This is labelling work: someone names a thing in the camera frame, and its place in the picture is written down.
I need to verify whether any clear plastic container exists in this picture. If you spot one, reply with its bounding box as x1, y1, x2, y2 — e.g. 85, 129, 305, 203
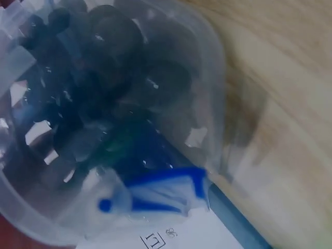
0, 0, 227, 247

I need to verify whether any pile of dark round fruits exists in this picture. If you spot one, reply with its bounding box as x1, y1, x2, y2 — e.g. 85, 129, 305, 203
10, 0, 194, 182

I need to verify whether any white box with blue edge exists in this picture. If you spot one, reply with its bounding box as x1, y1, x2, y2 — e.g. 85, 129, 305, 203
77, 181, 272, 249

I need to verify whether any person's left hand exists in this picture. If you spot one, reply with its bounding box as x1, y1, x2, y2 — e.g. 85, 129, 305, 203
0, 203, 78, 249

